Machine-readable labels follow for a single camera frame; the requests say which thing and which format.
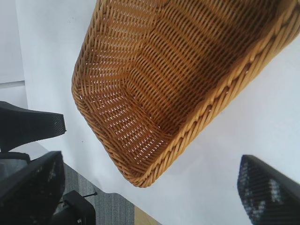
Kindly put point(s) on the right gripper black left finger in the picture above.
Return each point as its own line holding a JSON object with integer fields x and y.
{"x": 28, "y": 201}

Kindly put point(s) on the black table clamp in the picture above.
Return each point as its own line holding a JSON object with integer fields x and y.
{"x": 77, "y": 208}

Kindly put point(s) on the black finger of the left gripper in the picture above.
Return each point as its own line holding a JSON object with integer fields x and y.
{"x": 14, "y": 156}
{"x": 23, "y": 126}

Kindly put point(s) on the black zip tie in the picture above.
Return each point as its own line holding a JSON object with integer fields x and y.
{"x": 90, "y": 195}

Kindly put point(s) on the tan woven wicker basket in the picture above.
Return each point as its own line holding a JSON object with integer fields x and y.
{"x": 175, "y": 70}

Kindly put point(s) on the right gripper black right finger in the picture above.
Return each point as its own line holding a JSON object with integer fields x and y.
{"x": 269, "y": 197}

